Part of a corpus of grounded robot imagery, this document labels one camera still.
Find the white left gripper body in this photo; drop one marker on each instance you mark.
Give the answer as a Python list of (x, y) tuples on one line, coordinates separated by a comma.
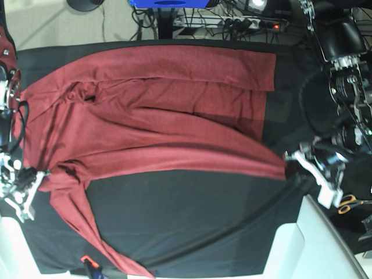
[(325, 161)]

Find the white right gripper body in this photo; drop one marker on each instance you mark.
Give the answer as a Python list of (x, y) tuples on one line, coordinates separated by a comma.
[(19, 184)]

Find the red long-sleeve T-shirt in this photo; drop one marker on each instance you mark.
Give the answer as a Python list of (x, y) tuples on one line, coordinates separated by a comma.
[(147, 108)]

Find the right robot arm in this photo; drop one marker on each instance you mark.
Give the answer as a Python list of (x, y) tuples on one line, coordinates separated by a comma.
[(14, 112)]

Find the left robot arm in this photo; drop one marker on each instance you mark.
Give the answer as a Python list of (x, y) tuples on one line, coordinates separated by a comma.
[(338, 45)]

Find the small black metal part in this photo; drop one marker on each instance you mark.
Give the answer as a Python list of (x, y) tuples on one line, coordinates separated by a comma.
[(367, 235)]

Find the white foam block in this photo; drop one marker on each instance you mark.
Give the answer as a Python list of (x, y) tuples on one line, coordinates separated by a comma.
[(311, 247)]

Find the white power strip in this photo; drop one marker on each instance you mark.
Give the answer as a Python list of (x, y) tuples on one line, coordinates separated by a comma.
[(225, 22)]

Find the black round stand base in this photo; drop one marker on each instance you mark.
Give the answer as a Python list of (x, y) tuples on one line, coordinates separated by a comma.
[(84, 5)]

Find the blue plastic box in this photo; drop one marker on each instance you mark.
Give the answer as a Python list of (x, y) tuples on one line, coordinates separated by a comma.
[(142, 4)]

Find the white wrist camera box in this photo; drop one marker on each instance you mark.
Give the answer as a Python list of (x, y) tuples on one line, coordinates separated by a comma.
[(328, 198)]

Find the yellow-handled scissors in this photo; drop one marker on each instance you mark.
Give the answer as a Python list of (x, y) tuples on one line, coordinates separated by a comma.
[(349, 202)]

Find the black table leg post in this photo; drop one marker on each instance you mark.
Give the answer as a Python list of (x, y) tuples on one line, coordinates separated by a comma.
[(165, 19)]

